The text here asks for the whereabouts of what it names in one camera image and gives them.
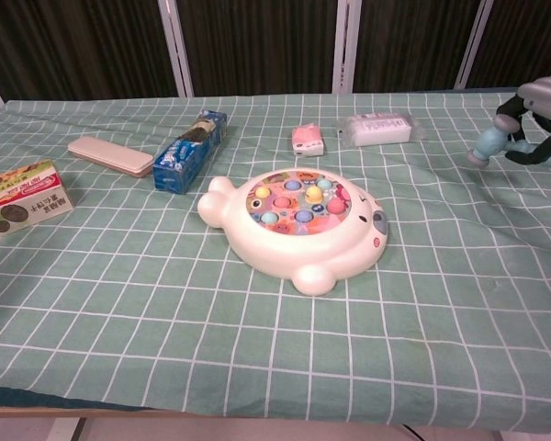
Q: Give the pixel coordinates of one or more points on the green checked tablecloth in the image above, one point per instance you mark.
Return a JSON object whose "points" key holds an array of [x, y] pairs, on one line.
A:
{"points": [[119, 321]]}

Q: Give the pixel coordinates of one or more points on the small pink tissue pack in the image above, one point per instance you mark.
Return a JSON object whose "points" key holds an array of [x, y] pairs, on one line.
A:
{"points": [[307, 138]]}

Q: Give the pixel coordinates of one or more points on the light blue toy hammer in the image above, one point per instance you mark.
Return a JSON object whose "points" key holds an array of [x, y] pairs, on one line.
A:
{"points": [[486, 140]]}

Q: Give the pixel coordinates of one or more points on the blue Oreo cookie box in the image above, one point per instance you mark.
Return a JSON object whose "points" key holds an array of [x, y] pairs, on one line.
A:
{"points": [[179, 161]]}

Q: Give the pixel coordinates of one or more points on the dark ribbed partition panel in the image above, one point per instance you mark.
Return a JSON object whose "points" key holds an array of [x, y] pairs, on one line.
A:
{"points": [[413, 46], [257, 46], [73, 46], [532, 37]]}

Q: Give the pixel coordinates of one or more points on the white wrapped tissue pack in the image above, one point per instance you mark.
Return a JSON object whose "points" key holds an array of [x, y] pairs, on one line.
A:
{"points": [[381, 128]]}

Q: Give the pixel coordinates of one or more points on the white whack-a-mole toy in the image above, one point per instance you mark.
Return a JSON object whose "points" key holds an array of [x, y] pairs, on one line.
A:
{"points": [[275, 248]]}

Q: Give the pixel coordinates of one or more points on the cream pencil case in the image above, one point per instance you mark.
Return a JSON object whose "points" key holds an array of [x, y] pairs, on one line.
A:
{"points": [[110, 154]]}

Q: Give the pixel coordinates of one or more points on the red green cookie box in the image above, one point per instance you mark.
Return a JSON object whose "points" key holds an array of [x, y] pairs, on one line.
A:
{"points": [[27, 202]]}

